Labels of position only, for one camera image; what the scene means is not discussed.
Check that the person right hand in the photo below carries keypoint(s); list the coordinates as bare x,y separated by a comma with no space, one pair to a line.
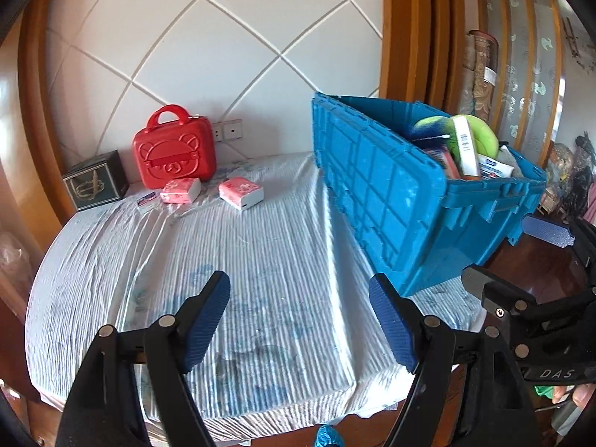
581,395

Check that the rolled patterned mat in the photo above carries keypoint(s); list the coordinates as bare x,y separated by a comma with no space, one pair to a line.
481,58

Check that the small white blue box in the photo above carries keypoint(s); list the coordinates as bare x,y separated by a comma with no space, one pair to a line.
147,200

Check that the white wet wipes pack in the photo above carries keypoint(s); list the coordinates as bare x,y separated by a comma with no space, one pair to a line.
505,166

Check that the white wall socket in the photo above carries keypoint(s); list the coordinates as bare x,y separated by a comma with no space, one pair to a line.
227,130

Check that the red bear suitcase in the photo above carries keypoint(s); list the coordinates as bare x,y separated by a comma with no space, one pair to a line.
174,145

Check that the green plush toy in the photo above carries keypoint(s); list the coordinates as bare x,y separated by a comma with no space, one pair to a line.
486,142

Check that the red white ointment box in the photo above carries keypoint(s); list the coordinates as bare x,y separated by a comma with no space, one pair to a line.
443,157

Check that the white teal medicine box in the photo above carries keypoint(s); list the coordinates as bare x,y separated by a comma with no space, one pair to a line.
468,161

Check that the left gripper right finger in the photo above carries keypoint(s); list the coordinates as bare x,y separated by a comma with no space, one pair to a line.
467,389

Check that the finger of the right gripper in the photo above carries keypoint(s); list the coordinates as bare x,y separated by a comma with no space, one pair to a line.
498,297
552,233

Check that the blue plastic crate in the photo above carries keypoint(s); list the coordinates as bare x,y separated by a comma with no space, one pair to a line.
414,225

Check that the striped white bed sheet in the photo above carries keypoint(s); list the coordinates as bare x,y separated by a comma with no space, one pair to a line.
255,296

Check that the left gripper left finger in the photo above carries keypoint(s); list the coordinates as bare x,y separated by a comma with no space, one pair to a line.
103,406

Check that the black coffee cup box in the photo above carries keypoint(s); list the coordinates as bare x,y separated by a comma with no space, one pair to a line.
96,181

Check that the pink tissue pack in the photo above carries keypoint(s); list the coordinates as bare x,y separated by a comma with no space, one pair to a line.
181,191
241,193

